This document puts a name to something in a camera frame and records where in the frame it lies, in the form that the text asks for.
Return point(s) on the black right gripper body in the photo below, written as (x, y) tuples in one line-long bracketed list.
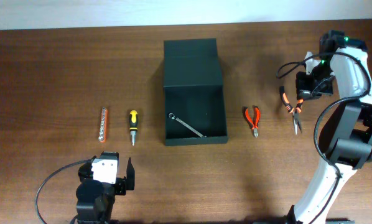
[(318, 81)]

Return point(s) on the orange black needle nose pliers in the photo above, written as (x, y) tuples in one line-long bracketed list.
[(293, 110)]

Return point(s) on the orange socket bit holder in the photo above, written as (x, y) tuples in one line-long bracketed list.
[(103, 125)]

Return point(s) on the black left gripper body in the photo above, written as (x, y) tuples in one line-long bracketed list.
[(92, 173)]

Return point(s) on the silver ratchet wrench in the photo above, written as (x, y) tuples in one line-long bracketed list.
[(172, 116)]

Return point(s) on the black yellow stubby screwdriver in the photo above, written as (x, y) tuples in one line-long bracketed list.
[(133, 122)]

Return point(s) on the red black cutting pliers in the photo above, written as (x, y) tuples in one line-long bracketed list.
[(252, 120)]

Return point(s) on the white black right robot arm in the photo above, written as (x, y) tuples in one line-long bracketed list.
[(343, 131)]

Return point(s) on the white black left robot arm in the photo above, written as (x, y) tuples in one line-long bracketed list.
[(99, 186)]

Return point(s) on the black open box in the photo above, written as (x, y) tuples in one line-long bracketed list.
[(193, 91)]

